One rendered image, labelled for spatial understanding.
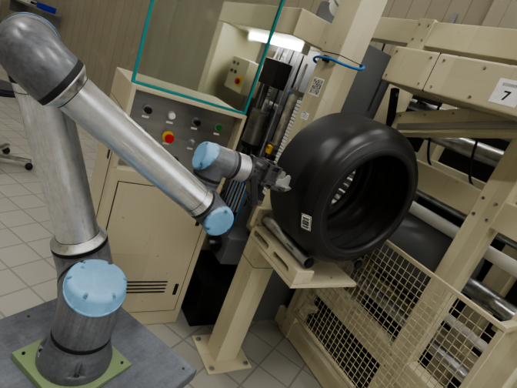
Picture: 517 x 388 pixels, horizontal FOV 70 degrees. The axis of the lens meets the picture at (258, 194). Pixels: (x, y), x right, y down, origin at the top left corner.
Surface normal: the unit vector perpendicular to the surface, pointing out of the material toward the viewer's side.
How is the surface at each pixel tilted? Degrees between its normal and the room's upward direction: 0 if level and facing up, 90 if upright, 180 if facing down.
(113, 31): 90
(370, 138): 49
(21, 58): 77
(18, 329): 0
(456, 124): 90
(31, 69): 88
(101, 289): 6
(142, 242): 90
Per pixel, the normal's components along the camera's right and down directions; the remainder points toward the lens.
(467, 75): -0.82, -0.12
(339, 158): -0.07, -0.14
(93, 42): -0.47, 0.11
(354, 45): 0.46, 0.44
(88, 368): 0.69, 0.15
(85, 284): 0.41, -0.83
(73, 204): 0.65, 0.40
